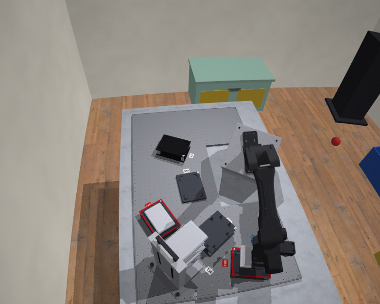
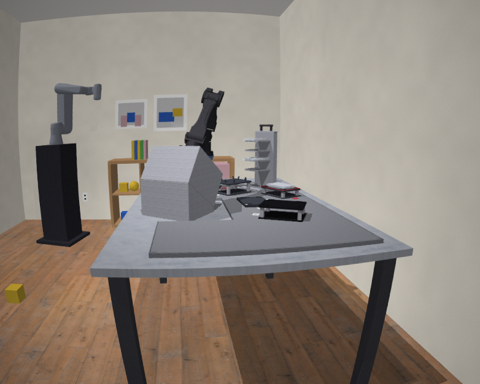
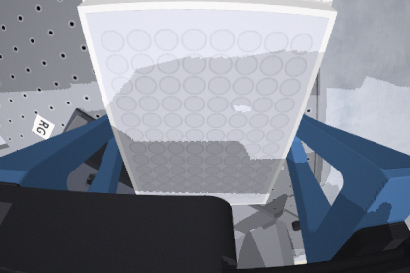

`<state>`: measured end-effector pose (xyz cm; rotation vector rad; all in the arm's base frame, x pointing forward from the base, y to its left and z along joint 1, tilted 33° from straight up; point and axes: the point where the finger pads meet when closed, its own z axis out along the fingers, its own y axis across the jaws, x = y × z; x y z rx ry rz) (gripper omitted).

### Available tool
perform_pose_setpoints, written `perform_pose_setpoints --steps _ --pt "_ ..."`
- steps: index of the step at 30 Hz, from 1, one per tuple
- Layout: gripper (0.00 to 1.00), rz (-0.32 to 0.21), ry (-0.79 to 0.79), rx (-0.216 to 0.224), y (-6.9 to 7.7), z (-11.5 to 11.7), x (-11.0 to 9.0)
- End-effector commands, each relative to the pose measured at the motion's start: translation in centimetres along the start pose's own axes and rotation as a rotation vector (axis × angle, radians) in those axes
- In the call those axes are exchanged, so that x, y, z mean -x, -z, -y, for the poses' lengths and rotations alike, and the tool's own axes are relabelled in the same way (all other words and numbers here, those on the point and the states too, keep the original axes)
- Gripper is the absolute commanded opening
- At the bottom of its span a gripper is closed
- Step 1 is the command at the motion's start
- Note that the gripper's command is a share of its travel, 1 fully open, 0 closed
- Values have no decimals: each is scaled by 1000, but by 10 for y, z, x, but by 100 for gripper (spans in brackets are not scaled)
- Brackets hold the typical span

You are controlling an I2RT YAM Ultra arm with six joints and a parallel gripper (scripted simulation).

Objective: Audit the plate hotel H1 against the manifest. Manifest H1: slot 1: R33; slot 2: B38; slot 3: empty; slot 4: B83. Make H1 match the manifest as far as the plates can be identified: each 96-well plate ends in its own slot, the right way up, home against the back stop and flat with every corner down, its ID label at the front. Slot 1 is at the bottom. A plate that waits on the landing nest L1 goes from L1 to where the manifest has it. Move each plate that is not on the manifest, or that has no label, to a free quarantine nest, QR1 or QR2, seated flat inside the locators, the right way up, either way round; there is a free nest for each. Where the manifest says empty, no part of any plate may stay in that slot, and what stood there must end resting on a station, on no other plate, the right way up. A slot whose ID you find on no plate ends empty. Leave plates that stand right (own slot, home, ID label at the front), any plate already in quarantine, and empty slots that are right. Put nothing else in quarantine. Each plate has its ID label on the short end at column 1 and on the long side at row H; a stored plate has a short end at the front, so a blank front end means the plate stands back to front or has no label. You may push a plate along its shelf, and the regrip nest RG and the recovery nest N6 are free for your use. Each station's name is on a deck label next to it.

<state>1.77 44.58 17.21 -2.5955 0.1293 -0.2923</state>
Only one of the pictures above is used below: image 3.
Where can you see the dark grey flat plate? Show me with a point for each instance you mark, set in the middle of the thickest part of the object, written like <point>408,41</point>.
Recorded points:
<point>81,178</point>

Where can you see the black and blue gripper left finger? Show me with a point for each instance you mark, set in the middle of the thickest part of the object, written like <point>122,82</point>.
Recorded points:
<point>48,163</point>

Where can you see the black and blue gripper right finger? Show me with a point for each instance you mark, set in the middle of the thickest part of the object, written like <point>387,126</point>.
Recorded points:
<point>376,187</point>

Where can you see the grey flat base plate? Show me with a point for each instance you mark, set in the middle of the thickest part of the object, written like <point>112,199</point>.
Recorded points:
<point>46,70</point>

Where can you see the white well plate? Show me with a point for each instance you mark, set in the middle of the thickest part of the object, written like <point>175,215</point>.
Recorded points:
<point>205,97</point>

